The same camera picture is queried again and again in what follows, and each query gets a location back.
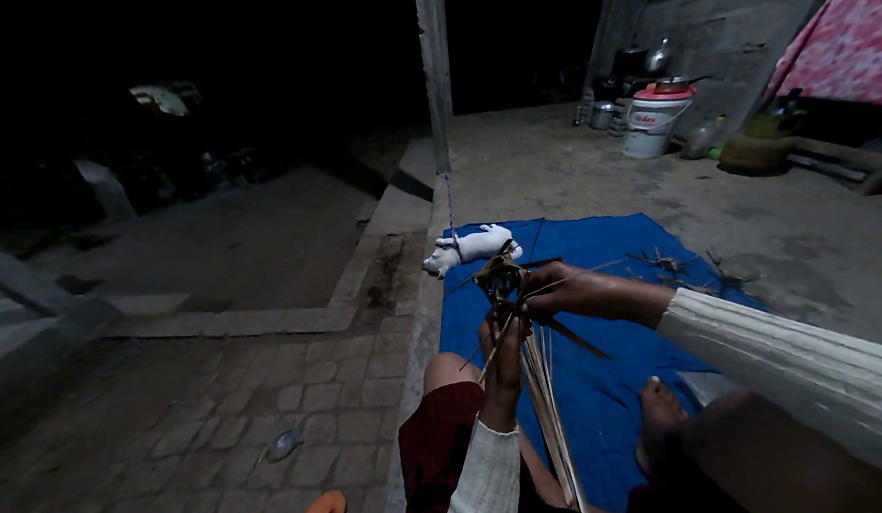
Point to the person's left hand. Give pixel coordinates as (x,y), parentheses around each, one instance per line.
(504,377)

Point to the person's right hand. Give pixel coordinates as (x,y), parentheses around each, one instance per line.
(598,291)

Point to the person's left fingers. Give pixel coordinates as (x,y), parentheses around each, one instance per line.
(511,332)

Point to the person's right fingers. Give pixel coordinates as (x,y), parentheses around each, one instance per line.
(545,301)

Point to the woven brown palm leaf star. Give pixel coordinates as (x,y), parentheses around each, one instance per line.
(495,273)

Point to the person's right forearm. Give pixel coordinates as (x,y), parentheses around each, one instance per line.
(776,356)

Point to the person's left forearm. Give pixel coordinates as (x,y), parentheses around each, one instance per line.
(489,470)

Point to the white puppy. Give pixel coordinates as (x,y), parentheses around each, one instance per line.
(484,245)

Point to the bundle of long palm strips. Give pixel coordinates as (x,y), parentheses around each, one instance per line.
(548,406)

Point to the blue cloth mat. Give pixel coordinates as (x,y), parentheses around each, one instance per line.
(591,385)

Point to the person's legs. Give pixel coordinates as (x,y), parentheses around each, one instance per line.
(448,420)

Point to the translucent white plastic sheet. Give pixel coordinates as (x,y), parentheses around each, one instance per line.
(705,387)

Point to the small silver lidded pot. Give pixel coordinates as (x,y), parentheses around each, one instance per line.
(602,115)

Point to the white bucket with red lid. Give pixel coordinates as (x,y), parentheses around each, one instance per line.
(648,127)

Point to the black stove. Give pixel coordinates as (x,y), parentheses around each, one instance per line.
(612,88)

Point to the clear plastic bottle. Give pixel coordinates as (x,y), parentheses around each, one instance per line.
(699,139)

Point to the orange slipper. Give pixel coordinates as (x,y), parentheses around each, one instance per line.
(327,503)

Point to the crumpled clear plastic bag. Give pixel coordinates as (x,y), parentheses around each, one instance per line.
(284,444)

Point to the black cooking pot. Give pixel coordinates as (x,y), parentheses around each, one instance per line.
(629,61)

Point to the large round brown pot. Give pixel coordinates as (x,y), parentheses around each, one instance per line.
(754,152)

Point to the shiny silver metal jug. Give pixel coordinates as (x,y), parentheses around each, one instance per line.
(658,60)

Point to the pink patterned cloth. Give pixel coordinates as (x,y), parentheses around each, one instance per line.
(840,57)

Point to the concrete post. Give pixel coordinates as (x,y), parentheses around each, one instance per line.
(435,85)

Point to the wooden bench frame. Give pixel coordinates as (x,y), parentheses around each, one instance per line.
(844,158)

